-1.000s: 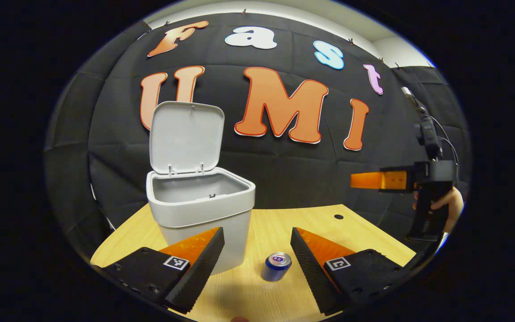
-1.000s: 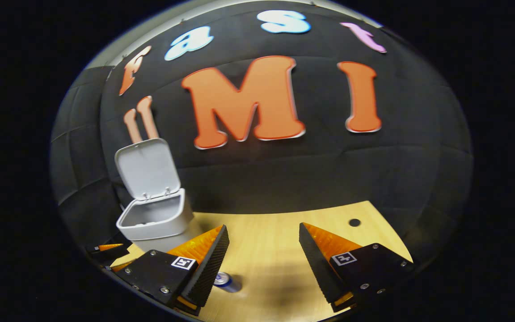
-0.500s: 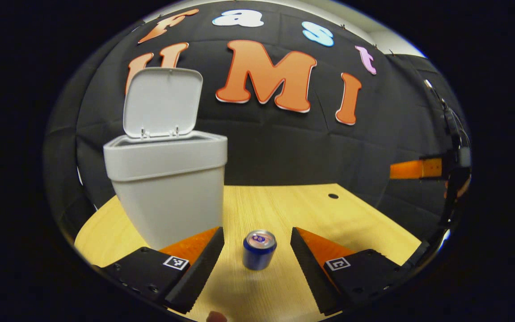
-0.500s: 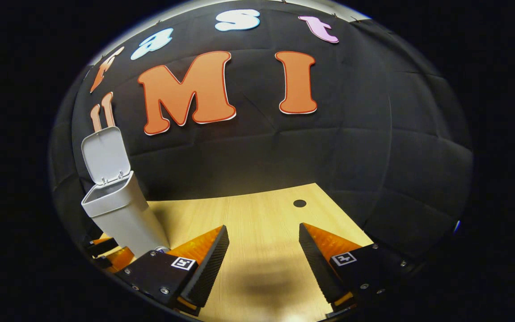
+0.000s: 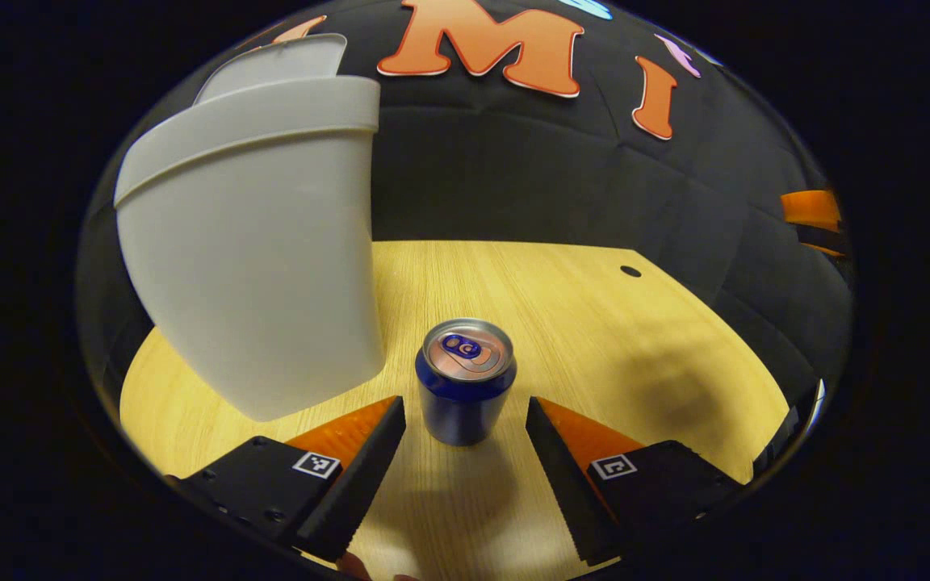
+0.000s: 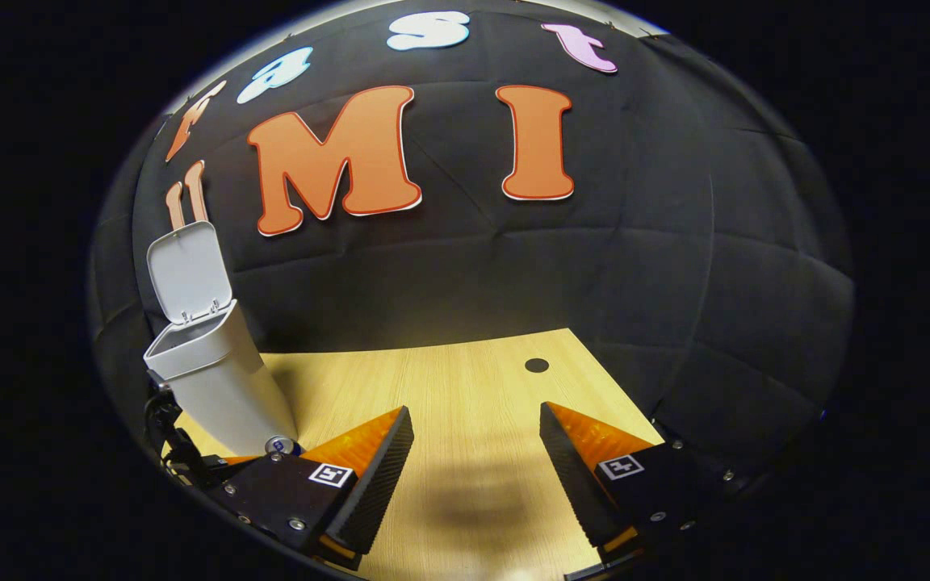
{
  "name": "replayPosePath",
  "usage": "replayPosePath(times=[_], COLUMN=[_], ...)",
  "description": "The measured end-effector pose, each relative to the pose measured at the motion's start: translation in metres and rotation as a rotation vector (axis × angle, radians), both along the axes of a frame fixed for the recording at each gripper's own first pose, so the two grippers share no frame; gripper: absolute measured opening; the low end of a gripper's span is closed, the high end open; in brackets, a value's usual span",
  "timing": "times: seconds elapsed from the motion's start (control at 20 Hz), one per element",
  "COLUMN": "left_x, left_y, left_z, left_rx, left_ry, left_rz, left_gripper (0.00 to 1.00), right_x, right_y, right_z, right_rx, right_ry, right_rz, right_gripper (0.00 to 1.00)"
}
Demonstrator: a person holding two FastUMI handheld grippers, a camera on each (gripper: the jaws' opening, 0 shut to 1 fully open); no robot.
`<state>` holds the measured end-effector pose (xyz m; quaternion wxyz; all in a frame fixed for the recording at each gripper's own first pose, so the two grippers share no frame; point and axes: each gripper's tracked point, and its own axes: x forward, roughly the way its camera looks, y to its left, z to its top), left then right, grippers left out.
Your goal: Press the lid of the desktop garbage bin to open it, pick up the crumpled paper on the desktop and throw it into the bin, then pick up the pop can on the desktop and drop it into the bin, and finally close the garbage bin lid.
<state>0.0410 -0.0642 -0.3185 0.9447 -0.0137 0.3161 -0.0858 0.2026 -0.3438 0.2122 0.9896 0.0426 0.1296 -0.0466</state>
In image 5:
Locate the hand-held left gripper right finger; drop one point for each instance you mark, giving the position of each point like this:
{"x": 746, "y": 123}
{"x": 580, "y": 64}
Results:
{"x": 562, "y": 484}

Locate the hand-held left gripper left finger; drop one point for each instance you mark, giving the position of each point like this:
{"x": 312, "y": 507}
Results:
{"x": 356, "y": 484}

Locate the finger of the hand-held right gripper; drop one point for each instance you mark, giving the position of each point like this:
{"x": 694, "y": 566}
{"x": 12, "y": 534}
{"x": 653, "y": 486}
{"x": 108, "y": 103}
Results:
{"x": 810, "y": 210}
{"x": 828, "y": 249}

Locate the blue pop can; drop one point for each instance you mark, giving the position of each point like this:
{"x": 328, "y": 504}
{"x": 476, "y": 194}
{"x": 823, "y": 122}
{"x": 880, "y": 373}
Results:
{"x": 465, "y": 403}

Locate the white desktop garbage bin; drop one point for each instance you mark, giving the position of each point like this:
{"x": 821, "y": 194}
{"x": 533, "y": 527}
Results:
{"x": 255, "y": 258}

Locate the wooden desktop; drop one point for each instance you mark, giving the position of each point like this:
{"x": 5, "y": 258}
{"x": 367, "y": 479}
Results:
{"x": 578, "y": 323}

